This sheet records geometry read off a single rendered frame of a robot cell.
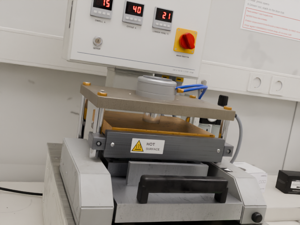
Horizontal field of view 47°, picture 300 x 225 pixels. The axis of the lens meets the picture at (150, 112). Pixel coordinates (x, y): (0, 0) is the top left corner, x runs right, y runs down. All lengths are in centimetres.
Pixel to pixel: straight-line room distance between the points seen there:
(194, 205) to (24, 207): 55
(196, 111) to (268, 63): 83
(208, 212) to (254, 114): 88
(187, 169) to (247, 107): 81
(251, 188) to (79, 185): 30
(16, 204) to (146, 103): 55
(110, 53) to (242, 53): 68
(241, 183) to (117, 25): 43
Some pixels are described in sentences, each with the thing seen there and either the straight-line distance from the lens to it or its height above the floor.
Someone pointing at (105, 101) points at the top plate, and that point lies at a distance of 58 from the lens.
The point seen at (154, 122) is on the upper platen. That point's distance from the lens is 69.
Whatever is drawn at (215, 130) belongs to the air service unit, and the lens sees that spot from 93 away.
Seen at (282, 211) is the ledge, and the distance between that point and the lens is 120.
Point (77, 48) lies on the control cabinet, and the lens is 79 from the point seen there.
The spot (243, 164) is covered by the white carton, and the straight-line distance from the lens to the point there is 131.
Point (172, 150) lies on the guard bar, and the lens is 63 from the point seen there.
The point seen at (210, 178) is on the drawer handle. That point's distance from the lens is 58.
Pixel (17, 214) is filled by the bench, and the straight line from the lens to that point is 97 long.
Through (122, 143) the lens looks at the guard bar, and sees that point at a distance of 59.
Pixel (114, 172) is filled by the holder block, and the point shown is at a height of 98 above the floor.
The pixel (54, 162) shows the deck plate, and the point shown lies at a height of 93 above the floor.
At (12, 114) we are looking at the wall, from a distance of 114.
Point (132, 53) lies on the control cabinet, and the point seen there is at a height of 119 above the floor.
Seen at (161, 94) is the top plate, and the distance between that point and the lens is 67.
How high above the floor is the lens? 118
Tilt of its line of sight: 8 degrees down
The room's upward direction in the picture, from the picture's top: 9 degrees clockwise
